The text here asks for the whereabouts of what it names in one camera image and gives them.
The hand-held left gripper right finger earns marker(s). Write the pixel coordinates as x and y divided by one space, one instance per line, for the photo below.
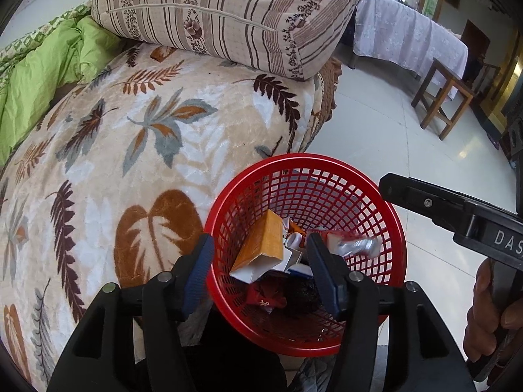
322 277

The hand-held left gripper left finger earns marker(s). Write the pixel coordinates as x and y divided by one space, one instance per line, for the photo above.
200 277

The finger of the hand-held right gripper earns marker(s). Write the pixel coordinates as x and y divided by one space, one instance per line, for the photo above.
425 202

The black plastic bag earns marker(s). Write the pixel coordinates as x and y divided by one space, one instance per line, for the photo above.
304 294

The red cigarette box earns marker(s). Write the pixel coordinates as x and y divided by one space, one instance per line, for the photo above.
355 247

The red foot print pouch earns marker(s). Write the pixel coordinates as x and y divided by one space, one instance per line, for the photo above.
265 294

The orange cardboard box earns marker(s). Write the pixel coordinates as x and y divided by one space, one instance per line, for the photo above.
261 241

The red plastic mesh basket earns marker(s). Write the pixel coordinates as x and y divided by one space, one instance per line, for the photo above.
286 179

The person's right hand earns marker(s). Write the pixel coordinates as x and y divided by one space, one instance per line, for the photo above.
478 318

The wooden stool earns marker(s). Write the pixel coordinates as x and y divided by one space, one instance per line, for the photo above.
447 81

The leaf printed blanket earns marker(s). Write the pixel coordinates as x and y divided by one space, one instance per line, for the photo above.
122 171

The brown wooden door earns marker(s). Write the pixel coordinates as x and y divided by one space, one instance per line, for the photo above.
476 43

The lavender floral tablecloth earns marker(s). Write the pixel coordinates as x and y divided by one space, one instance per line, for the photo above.
408 32

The green quilt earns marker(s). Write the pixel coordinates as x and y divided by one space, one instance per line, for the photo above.
36 77

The striped floral pillow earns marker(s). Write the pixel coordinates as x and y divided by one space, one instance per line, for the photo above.
224 12

